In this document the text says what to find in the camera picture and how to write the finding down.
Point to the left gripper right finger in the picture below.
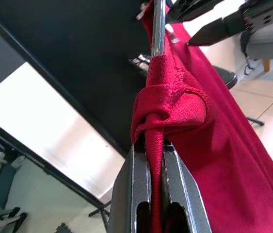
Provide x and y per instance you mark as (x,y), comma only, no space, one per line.
(187,208)

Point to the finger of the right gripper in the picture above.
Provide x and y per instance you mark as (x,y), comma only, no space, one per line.
(218,30)
(194,8)

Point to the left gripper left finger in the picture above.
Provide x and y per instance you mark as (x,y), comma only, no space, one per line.
(126,194)

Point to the grey clothes hanger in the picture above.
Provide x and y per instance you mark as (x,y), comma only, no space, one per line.
(159,29)

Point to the red garment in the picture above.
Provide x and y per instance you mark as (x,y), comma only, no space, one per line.
(223,145)

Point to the grey ottoman wooden legs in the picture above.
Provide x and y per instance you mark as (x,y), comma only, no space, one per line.
(272,46)

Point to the black door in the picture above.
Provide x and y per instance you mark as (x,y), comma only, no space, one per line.
(66,48)

